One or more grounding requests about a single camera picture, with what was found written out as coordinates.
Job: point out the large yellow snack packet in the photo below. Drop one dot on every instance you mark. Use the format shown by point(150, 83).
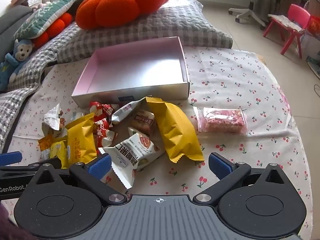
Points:
point(172, 130)

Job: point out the silver cardboard box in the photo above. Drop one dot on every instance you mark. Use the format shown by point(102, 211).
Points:
point(130, 67)

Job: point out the red gift bag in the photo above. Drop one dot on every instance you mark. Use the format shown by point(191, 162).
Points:
point(315, 25)

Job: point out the brown snack packet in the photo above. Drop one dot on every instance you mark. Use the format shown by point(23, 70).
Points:
point(143, 121)

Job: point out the cherry print bedsheet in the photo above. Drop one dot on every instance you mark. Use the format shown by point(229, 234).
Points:
point(225, 80)

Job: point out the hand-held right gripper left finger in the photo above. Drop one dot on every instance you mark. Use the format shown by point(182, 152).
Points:
point(98, 167)

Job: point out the green snowflake pillow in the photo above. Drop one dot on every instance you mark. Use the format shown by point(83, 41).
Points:
point(42, 17)

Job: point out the medium yellow snack packet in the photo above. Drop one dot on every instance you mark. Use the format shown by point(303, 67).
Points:
point(81, 140)

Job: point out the pink child chair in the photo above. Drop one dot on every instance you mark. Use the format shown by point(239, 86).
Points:
point(298, 15)

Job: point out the small orange pumpkin cushion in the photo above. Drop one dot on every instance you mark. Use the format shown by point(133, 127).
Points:
point(56, 26)

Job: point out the clear bread packet blue label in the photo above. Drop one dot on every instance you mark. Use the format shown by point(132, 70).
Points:
point(77, 116)

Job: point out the blue monkey plush toy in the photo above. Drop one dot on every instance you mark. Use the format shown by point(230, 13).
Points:
point(21, 52)

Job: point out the grey checked pillow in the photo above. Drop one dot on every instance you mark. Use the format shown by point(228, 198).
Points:
point(175, 22)

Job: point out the white shopping bag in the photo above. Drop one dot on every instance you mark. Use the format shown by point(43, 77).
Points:
point(310, 47)

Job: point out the white nut snack packet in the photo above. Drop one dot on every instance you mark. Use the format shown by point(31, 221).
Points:
point(130, 155)

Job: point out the white cake packet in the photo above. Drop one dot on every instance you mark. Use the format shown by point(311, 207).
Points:
point(125, 112)

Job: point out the orange snack packet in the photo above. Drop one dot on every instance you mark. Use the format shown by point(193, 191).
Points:
point(44, 146)

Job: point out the pink crisp clear packet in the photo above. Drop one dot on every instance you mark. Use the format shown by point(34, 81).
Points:
point(222, 122)

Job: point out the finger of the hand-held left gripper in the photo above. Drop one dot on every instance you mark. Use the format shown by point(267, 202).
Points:
point(10, 158)
point(17, 172)

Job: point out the grey checked quilt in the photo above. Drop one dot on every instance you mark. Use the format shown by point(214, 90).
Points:
point(15, 100)

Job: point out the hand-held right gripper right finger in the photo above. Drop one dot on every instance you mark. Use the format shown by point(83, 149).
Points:
point(221, 166)

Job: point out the large orange pumpkin cushion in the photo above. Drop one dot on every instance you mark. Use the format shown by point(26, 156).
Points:
point(120, 2)

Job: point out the newspaper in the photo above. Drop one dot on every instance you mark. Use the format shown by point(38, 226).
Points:
point(285, 21)

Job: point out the red candy packet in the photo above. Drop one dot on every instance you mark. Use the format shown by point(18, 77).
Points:
point(103, 132)
point(100, 110)

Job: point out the grey upholstered headboard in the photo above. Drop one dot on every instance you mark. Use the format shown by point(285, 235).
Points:
point(12, 17)

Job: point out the small yellow snack packet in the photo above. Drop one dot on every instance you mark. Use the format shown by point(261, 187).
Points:
point(58, 152)

